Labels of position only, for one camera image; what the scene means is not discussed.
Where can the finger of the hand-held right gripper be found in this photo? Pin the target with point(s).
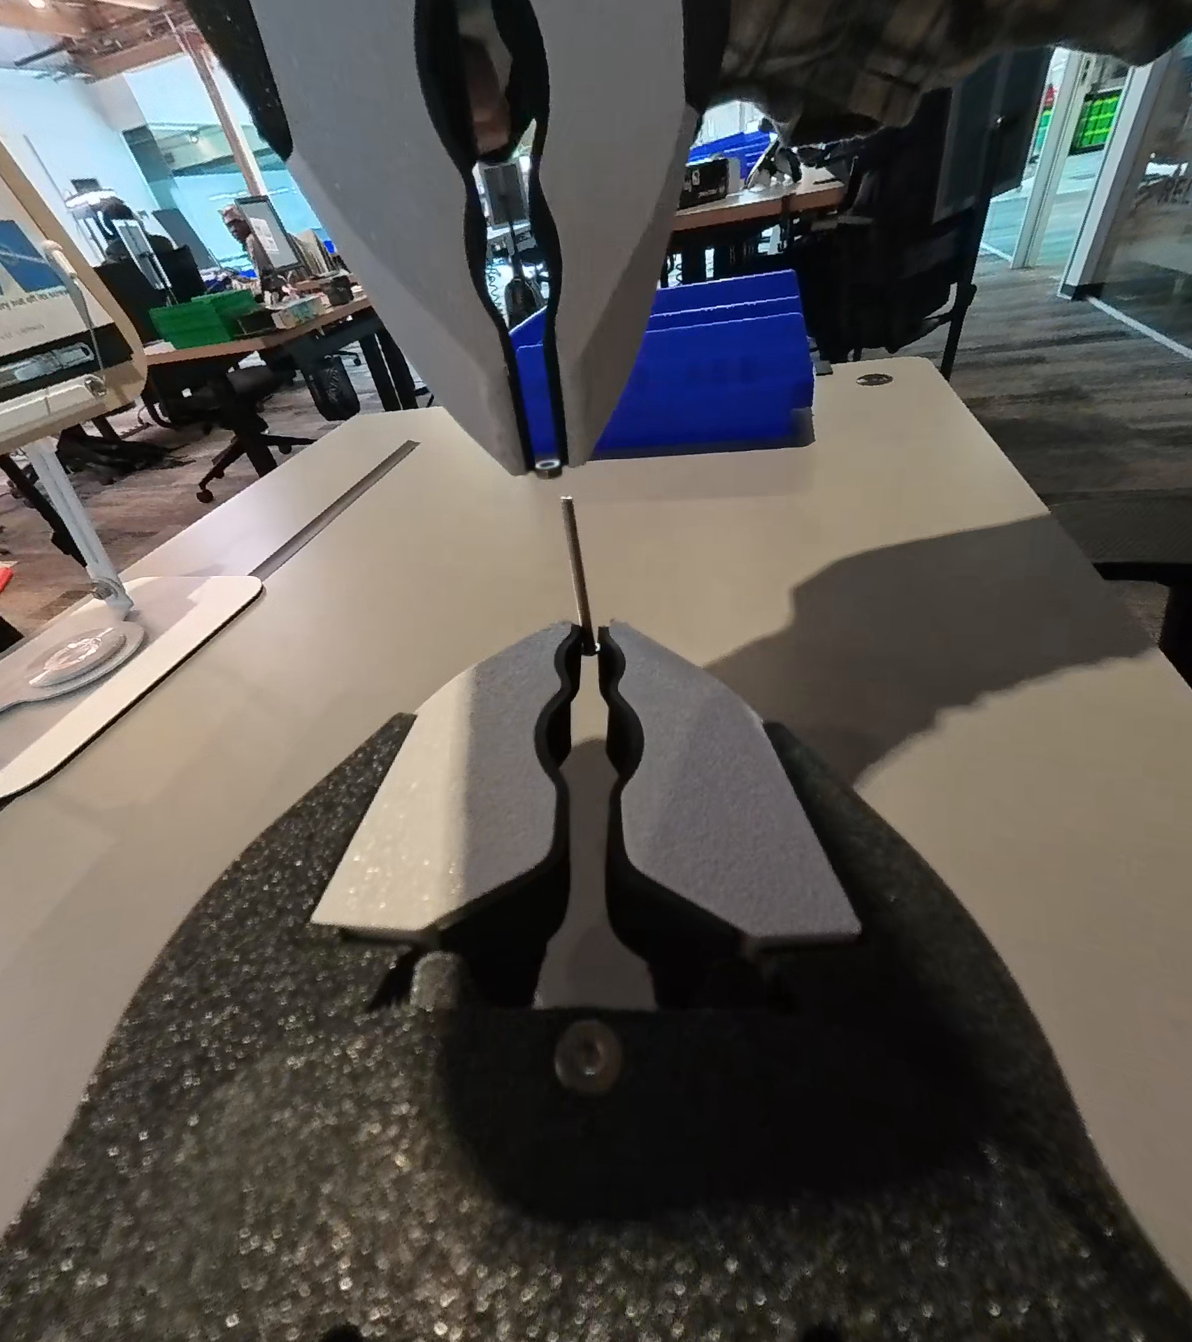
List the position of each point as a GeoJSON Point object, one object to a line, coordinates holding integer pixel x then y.
{"type": "Point", "coordinates": [618, 155]}
{"type": "Point", "coordinates": [374, 155]}

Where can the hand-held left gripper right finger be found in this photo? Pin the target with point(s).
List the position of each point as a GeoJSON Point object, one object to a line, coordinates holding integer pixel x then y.
{"type": "Point", "coordinates": [734, 817]}

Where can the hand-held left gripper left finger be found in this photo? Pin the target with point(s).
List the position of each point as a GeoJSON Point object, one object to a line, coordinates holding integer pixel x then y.
{"type": "Point", "coordinates": [448, 817]}

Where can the thin metal bolt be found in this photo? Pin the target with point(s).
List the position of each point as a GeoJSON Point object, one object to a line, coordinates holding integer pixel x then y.
{"type": "Point", "coordinates": [574, 570]}

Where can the person's right forearm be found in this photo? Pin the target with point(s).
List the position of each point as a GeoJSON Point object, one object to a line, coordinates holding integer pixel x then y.
{"type": "Point", "coordinates": [869, 44]}

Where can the black equipment case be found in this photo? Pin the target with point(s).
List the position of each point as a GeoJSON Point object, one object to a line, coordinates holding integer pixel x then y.
{"type": "Point", "coordinates": [712, 182]}

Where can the computer monitor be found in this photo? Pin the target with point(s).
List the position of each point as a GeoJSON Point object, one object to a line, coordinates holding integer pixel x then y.
{"type": "Point", "coordinates": [280, 227]}

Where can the wooden desk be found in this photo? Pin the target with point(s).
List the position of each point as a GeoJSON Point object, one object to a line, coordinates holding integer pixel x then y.
{"type": "Point", "coordinates": [393, 365]}
{"type": "Point", "coordinates": [765, 202]}

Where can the blue plastic bin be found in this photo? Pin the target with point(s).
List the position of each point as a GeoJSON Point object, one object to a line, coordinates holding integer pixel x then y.
{"type": "Point", "coordinates": [703, 376]}

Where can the black backpack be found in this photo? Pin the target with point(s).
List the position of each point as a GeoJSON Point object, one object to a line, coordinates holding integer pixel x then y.
{"type": "Point", "coordinates": [332, 391]}

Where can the green plastic bin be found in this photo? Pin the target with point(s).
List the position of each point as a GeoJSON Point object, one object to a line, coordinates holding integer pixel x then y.
{"type": "Point", "coordinates": [202, 320]}

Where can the black office chair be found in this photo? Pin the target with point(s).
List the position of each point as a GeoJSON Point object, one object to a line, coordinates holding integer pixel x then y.
{"type": "Point", "coordinates": [890, 250]}
{"type": "Point", "coordinates": [242, 398]}

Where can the grey metal strip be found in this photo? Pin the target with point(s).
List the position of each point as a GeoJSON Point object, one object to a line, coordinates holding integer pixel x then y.
{"type": "Point", "coordinates": [332, 510]}

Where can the black monitor on pole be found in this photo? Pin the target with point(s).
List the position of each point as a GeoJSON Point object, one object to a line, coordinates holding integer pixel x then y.
{"type": "Point", "coordinates": [982, 114]}

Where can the silver folding stand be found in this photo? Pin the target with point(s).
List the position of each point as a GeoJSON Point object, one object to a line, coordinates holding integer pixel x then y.
{"type": "Point", "coordinates": [83, 654]}

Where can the green lit display screen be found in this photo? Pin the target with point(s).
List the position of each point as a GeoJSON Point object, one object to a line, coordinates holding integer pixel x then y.
{"type": "Point", "coordinates": [1098, 120]}

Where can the black floor mat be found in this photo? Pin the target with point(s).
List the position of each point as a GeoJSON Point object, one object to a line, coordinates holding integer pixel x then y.
{"type": "Point", "coordinates": [1161, 535]}

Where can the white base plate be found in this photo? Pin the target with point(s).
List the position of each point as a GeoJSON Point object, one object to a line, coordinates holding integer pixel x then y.
{"type": "Point", "coordinates": [187, 629]}

